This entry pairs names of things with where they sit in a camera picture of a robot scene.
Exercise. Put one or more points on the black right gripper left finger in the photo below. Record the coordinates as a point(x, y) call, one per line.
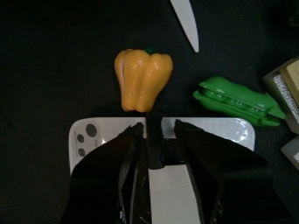
point(97, 175)

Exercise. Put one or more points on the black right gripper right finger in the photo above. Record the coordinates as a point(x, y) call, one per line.
point(221, 175)

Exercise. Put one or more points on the white plastic cutting board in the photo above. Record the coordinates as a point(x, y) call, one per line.
point(100, 128)

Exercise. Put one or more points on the green toy pea pod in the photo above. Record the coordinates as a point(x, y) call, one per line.
point(237, 100)

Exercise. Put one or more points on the yellow toy bell pepper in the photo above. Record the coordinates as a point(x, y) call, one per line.
point(141, 80)

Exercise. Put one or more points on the white knife blade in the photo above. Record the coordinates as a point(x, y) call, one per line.
point(188, 20)

